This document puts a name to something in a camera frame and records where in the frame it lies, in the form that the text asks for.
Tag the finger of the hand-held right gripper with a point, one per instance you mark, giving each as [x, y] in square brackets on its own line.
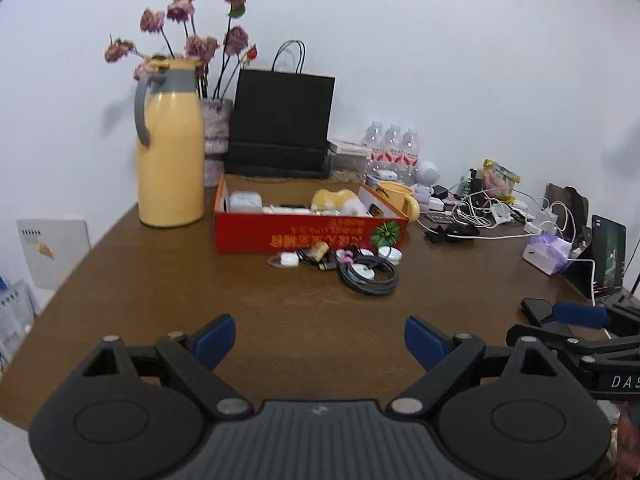
[600, 349]
[580, 314]

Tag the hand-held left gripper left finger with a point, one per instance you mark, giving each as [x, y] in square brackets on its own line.
[215, 342]

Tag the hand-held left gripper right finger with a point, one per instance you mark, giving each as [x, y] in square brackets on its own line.
[425, 342]

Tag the small white jar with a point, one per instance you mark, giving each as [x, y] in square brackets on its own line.
[390, 255]

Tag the red cardboard box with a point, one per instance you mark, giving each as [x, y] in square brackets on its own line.
[250, 237]

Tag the small black adapter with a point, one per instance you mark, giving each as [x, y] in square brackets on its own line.
[327, 264]

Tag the brown cork stopper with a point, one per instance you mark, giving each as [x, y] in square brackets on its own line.
[321, 250]

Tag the white tissue pack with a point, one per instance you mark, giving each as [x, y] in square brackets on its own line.
[245, 201]

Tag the yellow plush toy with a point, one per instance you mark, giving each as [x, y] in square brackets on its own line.
[335, 200]

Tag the black tablet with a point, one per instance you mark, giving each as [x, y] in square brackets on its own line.
[607, 255]

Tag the purple tissue pack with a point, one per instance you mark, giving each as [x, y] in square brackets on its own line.
[545, 255]

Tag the white power strip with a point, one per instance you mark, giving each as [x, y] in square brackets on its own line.
[542, 222]

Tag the clear card case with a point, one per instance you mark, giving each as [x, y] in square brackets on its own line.
[437, 217]

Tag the white charger plug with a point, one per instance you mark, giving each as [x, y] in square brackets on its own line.
[501, 212]

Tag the white charger adapter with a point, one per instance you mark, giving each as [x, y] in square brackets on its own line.
[436, 204]

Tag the yellow mug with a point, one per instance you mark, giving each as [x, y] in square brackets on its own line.
[397, 197]

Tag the yellow green snack packet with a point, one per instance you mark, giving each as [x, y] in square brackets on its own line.
[500, 177]

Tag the dark small bottle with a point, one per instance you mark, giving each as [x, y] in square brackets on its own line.
[469, 182]

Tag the white round robot toy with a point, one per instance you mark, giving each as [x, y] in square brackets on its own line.
[428, 172]

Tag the white earbud case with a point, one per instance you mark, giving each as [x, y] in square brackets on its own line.
[386, 175]

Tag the yellow thermos jug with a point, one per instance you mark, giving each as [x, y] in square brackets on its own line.
[170, 170]

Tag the white panel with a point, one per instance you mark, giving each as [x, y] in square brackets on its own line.
[52, 255]

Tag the clear water bottle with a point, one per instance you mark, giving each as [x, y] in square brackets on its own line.
[392, 150]
[410, 152]
[373, 147]

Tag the clear plastic container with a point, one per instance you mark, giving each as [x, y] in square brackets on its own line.
[347, 167]

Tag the blue white bags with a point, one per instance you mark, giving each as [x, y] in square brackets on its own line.
[12, 320]

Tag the flat white box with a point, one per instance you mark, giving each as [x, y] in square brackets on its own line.
[350, 146]

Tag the purple white vase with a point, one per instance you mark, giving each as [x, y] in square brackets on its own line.
[216, 125]

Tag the black paper bag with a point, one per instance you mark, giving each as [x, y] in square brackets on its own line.
[280, 120]

